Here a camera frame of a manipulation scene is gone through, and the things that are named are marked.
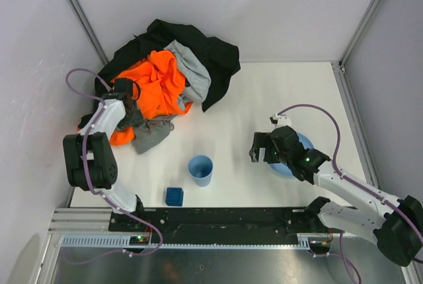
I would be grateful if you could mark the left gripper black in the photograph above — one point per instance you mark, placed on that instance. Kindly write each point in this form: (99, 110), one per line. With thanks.
(131, 105)

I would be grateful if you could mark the blue cube block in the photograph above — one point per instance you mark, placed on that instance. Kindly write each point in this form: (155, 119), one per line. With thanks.
(174, 197)

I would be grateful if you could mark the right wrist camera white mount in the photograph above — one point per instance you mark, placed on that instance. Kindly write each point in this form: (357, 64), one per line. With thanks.
(280, 120)

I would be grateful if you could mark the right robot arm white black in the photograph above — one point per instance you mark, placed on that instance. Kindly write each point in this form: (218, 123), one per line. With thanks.
(393, 224)

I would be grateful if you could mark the blue plastic bowl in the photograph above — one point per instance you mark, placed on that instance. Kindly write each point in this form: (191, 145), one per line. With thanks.
(282, 169)

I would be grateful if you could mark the right aluminium frame post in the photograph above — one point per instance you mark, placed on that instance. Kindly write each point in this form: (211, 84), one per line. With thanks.
(359, 32)

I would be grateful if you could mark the orange cloth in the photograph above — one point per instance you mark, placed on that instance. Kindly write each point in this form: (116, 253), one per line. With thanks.
(158, 85)

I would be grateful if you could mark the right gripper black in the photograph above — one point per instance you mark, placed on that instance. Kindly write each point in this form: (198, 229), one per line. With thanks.
(263, 142)

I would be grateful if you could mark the blue plastic cup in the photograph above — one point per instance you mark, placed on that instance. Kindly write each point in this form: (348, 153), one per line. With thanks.
(200, 168)

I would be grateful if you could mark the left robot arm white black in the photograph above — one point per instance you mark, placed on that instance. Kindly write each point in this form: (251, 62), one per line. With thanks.
(89, 158)

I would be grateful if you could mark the black cloth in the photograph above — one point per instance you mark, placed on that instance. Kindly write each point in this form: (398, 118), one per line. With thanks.
(220, 58)

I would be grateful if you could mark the aluminium frame post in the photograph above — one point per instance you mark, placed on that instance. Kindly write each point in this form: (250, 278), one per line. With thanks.
(87, 28)
(359, 32)

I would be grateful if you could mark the light grey cloth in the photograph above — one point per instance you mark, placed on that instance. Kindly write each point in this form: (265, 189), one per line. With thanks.
(197, 77)

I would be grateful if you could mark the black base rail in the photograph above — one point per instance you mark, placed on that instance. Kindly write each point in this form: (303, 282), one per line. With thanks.
(232, 226)

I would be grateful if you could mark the dark grey cloth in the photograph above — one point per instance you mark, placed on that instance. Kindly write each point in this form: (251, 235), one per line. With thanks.
(143, 134)

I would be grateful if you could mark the left aluminium frame post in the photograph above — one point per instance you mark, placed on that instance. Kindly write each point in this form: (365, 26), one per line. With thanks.
(87, 28)

